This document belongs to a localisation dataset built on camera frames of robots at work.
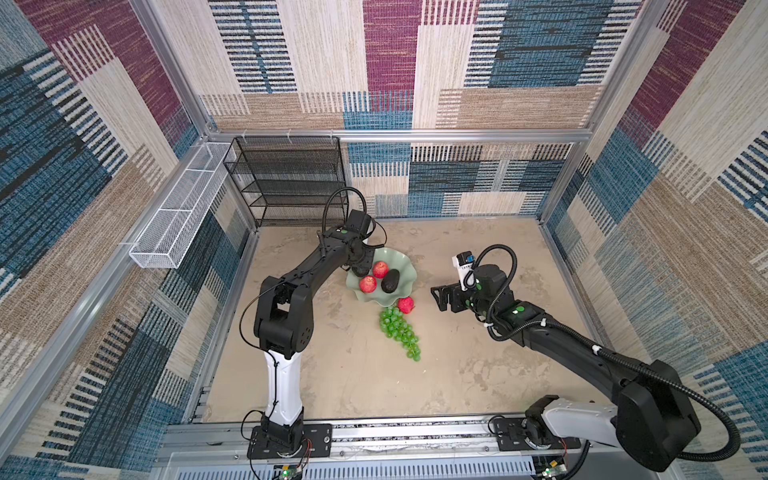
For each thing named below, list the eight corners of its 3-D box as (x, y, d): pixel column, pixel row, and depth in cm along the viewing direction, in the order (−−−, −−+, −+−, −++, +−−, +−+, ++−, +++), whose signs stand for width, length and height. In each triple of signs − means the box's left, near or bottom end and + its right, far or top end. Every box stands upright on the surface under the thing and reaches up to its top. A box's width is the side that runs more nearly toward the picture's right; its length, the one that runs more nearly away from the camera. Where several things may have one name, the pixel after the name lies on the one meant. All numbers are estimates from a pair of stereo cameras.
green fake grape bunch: (414, 364, 87) (415, 358, 83) (376, 323, 95) (375, 316, 91) (430, 349, 89) (432, 343, 86) (392, 310, 97) (392, 303, 94)
